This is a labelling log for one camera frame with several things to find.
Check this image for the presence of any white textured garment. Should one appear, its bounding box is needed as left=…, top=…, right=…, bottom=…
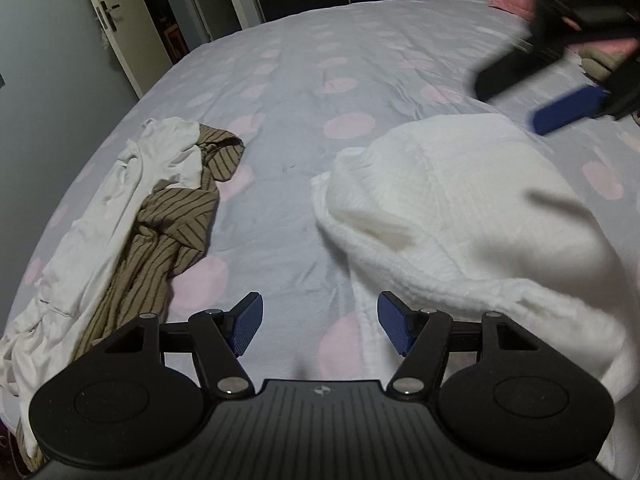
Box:
left=311, top=114, right=639, bottom=479

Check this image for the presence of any pink pillow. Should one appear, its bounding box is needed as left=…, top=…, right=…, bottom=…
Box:
left=488, top=0, right=639, bottom=52

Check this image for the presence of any brown striped garment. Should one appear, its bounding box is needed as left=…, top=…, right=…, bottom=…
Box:
left=16, top=123, right=245, bottom=472

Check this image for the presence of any white thin garment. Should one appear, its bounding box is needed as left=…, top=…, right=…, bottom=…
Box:
left=1, top=117, right=203, bottom=462

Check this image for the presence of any polka dot bed sheet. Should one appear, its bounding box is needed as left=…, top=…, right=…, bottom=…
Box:
left=0, top=0, right=640, bottom=430

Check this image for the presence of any cream door with handle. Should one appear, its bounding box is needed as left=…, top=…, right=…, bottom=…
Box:
left=90, top=0, right=172, bottom=98

